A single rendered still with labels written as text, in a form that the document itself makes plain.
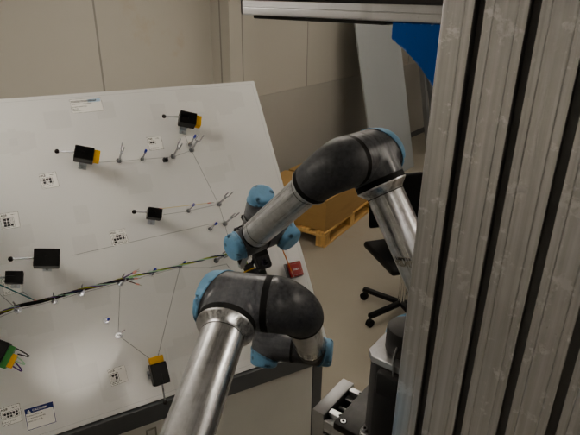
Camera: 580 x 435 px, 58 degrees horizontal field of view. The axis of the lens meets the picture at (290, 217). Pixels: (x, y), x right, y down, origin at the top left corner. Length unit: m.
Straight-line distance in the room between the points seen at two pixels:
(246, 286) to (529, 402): 0.59
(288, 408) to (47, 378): 0.85
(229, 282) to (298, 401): 1.07
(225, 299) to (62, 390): 0.80
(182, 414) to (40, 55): 3.04
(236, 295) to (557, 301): 0.63
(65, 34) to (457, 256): 3.40
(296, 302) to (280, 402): 1.01
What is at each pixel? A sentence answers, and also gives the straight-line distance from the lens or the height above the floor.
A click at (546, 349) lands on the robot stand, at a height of 1.70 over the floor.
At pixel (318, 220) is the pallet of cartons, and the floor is 0.23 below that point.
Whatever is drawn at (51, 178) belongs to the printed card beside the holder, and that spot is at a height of 1.47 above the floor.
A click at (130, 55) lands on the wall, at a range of 4.04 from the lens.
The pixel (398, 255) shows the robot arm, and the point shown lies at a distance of 1.18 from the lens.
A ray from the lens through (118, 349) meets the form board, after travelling 1.70.
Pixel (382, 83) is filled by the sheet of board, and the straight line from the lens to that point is 6.18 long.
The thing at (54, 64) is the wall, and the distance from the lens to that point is 3.74.
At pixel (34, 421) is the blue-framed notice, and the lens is 1.70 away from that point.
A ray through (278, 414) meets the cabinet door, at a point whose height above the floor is 0.59.
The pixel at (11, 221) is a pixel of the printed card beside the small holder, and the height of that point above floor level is 1.38.
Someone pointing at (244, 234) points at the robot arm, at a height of 1.45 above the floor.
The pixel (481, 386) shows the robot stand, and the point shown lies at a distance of 0.63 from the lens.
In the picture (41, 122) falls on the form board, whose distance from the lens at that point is 1.85.
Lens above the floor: 2.01
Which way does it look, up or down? 24 degrees down
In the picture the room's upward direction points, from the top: 1 degrees clockwise
